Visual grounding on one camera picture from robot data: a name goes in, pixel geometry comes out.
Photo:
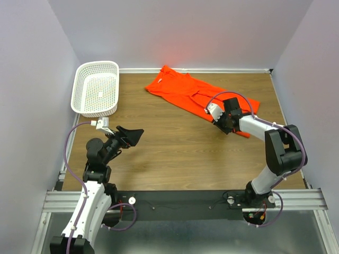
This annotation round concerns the white perforated plastic basket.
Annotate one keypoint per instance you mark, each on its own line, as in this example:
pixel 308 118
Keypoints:
pixel 95 90

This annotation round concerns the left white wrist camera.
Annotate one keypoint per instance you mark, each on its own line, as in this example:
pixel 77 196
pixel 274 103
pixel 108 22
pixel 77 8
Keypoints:
pixel 102 124

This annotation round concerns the black mounting base plate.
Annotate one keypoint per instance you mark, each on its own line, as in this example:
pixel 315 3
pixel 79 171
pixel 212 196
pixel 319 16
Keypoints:
pixel 186 205

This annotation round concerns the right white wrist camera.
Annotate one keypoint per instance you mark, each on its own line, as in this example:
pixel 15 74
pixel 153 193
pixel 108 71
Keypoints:
pixel 215 111

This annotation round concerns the orange t-shirt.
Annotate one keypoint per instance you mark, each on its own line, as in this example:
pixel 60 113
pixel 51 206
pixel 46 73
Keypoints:
pixel 193 95

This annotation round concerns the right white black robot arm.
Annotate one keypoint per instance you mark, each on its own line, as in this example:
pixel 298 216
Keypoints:
pixel 284 151

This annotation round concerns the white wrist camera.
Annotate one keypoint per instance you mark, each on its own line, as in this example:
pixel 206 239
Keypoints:
pixel 102 124
pixel 215 111

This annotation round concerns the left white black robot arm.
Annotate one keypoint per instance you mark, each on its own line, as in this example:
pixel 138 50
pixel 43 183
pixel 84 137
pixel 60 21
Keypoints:
pixel 97 195

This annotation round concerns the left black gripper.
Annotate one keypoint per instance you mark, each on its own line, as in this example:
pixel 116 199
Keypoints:
pixel 131 136

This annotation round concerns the aluminium frame rail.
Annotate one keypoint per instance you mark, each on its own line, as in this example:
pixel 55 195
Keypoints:
pixel 287 199

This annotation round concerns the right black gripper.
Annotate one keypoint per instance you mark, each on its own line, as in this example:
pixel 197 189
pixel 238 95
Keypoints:
pixel 217 124

